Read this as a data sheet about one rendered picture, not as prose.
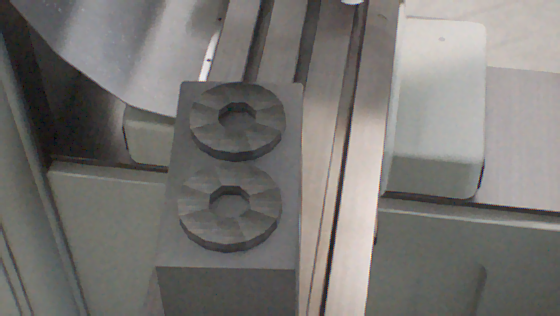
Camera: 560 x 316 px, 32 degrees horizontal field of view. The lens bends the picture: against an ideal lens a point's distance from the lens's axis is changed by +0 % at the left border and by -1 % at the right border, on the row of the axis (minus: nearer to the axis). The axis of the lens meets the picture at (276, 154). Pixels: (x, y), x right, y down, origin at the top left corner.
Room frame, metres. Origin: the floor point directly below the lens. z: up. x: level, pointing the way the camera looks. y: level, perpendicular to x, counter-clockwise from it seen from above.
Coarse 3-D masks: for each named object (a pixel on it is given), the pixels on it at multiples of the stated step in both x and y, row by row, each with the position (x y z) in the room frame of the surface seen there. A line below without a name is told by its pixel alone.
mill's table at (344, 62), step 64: (256, 0) 1.01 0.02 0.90; (320, 0) 1.04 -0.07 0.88; (384, 0) 1.01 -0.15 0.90; (256, 64) 0.91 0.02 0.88; (320, 64) 0.89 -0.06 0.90; (384, 64) 0.88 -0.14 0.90; (320, 128) 0.78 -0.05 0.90; (384, 128) 0.77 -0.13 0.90; (320, 192) 0.68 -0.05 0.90; (320, 256) 0.61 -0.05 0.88
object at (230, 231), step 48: (192, 96) 0.65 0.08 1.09; (240, 96) 0.64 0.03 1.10; (288, 96) 0.65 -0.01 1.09; (192, 144) 0.59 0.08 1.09; (240, 144) 0.58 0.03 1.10; (288, 144) 0.59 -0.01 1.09; (192, 192) 0.52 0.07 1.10; (240, 192) 0.53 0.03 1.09; (288, 192) 0.53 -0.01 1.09; (192, 240) 0.48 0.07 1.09; (240, 240) 0.47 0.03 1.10; (288, 240) 0.48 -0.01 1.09; (192, 288) 0.46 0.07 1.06; (240, 288) 0.45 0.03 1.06; (288, 288) 0.45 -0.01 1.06
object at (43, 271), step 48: (0, 0) 0.92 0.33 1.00; (0, 48) 0.89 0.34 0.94; (48, 48) 1.01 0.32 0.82; (0, 96) 0.88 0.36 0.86; (48, 96) 0.98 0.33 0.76; (0, 144) 0.87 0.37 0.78; (48, 144) 0.93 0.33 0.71; (0, 192) 0.86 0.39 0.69; (48, 192) 0.90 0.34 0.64; (0, 240) 0.86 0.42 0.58; (48, 240) 0.88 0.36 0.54; (0, 288) 0.85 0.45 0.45; (48, 288) 0.86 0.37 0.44
